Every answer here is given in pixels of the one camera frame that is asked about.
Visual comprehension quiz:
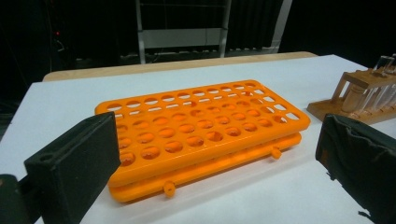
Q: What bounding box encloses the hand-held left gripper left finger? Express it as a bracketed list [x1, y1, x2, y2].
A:
[23, 111, 121, 224]

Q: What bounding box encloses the wooden tube rack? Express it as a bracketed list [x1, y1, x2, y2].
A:
[306, 68, 396, 125]

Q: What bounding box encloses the orange plastic tube rack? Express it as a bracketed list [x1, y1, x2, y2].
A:
[94, 79, 312, 203]

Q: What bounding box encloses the white table mat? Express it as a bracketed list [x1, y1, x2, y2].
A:
[0, 54, 396, 224]

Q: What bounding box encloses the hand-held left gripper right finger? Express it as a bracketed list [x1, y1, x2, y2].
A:
[315, 113, 396, 224]

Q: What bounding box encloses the grey metal stand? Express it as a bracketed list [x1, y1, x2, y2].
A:
[134, 0, 293, 64]

